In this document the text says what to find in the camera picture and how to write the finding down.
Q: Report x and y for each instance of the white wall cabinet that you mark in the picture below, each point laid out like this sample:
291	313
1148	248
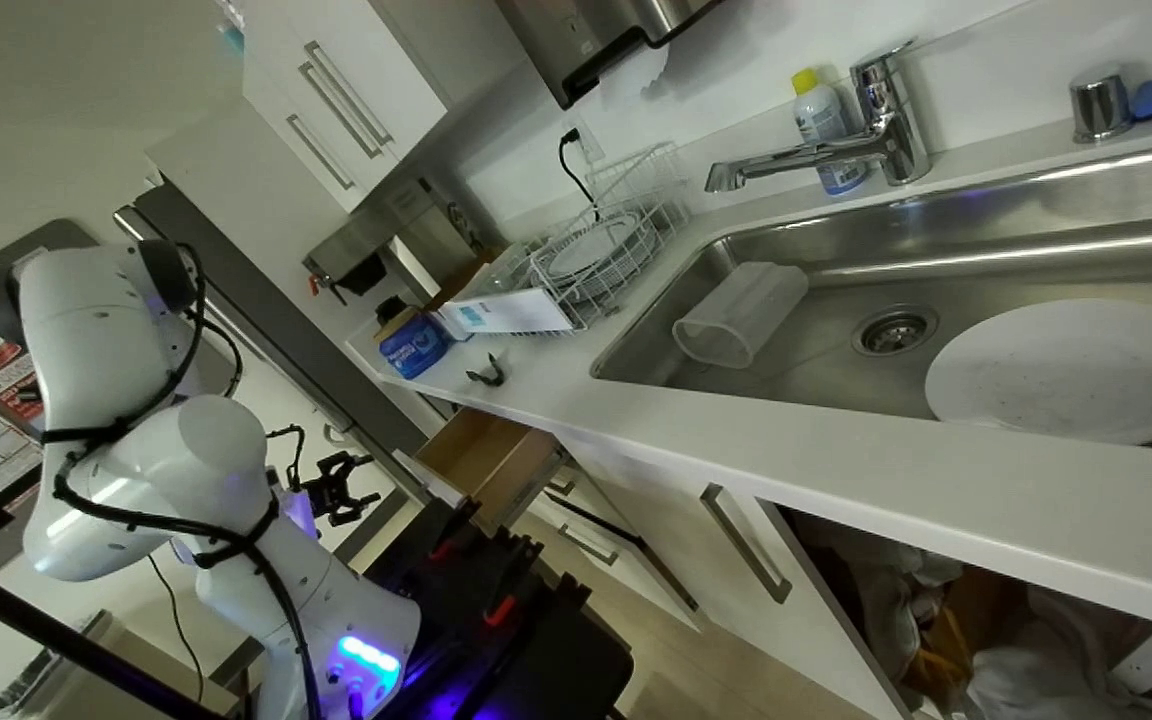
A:
320	95

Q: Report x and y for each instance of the small metal cup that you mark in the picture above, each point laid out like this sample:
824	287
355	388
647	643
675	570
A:
1100	105

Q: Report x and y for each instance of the translucent plastic cup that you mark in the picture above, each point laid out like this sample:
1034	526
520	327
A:
737	316

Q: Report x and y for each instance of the open cardboard box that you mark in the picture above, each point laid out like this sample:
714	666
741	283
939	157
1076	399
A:
465	283

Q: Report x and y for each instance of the blue Maxwell House coffee can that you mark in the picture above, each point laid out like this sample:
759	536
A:
419	344

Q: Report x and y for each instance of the chrome faucet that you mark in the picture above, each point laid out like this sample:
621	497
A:
889	122

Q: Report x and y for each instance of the white plastic bag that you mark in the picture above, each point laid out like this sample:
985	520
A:
1070	666

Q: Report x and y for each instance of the red black clamp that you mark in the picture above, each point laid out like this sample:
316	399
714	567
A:
440	545
497	611

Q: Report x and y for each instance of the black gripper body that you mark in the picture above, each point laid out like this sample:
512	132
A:
325	489

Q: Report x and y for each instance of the dish soap bottle yellow cap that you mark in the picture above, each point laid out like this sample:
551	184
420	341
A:
821	127

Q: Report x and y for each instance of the dark vertical frame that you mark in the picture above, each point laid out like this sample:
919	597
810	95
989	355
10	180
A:
271	300

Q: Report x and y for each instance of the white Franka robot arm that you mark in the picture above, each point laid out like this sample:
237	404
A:
96	344

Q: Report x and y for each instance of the white wall outlet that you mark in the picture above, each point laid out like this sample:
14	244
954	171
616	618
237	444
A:
570	145

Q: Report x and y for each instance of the steel coffee machine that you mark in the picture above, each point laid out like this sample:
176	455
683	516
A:
349	262

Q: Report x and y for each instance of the black tripod stand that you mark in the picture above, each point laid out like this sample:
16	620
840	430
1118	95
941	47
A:
59	643

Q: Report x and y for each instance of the steel paper towel dispenser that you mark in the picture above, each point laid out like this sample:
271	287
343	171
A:
577	41

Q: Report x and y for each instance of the black robot table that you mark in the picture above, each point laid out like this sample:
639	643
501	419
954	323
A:
536	666

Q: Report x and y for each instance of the long white box blue label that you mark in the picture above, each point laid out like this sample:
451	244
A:
510	313

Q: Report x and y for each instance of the white round plate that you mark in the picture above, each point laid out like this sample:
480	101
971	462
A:
1080	374

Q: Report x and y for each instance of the stainless steel sink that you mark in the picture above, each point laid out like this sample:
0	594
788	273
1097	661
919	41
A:
1002	241

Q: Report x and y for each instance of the brown paper bag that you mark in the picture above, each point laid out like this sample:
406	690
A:
948	652

